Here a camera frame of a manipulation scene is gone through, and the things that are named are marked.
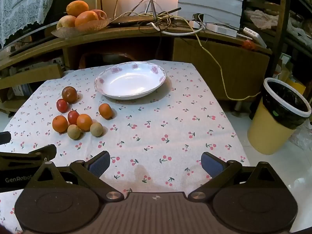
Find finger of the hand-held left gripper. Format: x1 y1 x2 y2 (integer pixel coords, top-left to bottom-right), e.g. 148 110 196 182
0 144 57 169
0 132 12 145

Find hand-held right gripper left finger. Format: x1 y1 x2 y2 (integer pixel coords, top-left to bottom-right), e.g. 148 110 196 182
31 151 123 202

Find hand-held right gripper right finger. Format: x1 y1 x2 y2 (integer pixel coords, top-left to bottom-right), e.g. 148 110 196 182
188 152 291 202

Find brown longan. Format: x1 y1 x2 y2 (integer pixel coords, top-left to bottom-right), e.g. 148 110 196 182
67 124 81 140
90 122 103 137

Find small orange tangerine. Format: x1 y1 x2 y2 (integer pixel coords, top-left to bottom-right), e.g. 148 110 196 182
76 114 93 131
52 115 69 133
99 103 114 119

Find small red tomato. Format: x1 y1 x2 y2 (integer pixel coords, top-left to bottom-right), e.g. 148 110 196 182
67 110 80 125
56 99 69 113

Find white floral plate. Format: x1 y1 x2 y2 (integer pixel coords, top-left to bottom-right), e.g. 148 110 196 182
94 62 167 100

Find cherry print tablecloth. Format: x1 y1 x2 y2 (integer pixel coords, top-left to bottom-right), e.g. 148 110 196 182
0 60 251 234

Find black bin liner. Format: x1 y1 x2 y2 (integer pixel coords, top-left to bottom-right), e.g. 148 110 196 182
262 80 310 130

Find wooden cabinet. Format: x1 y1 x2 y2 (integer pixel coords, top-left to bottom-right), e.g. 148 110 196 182
0 17 273 101

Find yellow box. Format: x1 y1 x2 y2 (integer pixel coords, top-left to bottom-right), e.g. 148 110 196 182
287 77 307 95

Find glass leaf-shaped bowl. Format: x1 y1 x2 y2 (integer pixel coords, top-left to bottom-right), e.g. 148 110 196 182
51 18 113 39

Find reddish round object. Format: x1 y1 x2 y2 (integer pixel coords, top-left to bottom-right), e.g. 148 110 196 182
242 40 256 51

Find yellow-pink apple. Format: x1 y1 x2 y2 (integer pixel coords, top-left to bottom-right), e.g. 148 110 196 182
57 15 76 30

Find white lace cloth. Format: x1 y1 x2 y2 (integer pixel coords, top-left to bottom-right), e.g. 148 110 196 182
0 0 59 48

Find white power strip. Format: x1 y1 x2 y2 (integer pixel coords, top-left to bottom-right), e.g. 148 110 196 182
243 27 268 48

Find white flat box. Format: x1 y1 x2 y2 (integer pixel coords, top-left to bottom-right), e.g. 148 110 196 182
202 22 238 38

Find large orange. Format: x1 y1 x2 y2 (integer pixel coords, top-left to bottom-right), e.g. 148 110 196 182
74 11 99 27
66 0 89 17

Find black router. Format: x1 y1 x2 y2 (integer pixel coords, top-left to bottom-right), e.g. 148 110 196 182
99 0 182 28

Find red apple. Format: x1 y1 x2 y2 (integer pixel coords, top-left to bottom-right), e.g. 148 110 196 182
90 9 108 20

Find crumpled plastic bag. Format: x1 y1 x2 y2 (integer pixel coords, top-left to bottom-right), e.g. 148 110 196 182
244 9 279 30

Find white ribbed box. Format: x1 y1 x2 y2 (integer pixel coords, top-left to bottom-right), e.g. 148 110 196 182
178 0 246 29

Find dark metal shelf rack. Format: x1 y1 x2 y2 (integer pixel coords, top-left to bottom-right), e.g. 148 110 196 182
244 0 312 83

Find tangle of cables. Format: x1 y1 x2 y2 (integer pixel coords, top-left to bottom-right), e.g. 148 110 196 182
112 11 262 101

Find white cable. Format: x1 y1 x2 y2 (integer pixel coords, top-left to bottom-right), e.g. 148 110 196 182
149 21 203 35

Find tangled black cables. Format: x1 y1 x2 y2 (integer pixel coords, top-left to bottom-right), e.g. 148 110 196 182
136 9 187 33

